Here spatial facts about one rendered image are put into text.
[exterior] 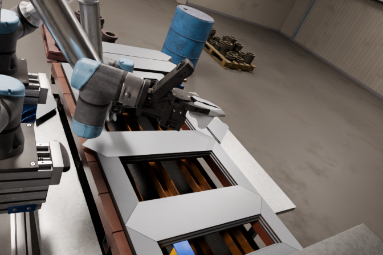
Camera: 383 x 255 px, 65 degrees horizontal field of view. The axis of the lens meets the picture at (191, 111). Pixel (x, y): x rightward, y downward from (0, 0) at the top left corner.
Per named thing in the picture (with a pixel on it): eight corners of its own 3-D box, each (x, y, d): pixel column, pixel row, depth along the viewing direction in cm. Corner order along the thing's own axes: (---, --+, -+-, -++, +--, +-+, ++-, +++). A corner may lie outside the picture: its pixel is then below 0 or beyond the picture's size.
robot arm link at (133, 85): (129, 68, 73) (125, 77, 65) (147, 74, 74) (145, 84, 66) (120, 95, 75) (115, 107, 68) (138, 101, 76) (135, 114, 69)
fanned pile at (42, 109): (49, 86, 193) (49, 81, 191) (60, 124, 167) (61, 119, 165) (27, 85, 185) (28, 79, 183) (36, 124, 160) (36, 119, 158)
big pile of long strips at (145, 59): (167, 58, 282) (168, 52, 280) (186, 80, 256) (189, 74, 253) (79, 44, 235) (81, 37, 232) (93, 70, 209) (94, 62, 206)
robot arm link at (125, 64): (119, 54, 143) (137, 61, 144) (113, 74, 148) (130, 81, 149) (115, 60, 136) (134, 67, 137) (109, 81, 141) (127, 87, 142)
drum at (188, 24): (186, 62, 529) (207, 11, 486) (197, 79, 482) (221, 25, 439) (154, 54, 502) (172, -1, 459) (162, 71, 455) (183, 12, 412)
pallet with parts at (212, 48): (222, 68, 573) (232, 46, 552) (194, 41, 658) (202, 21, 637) (253, 74, 620) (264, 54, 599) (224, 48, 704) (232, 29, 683)
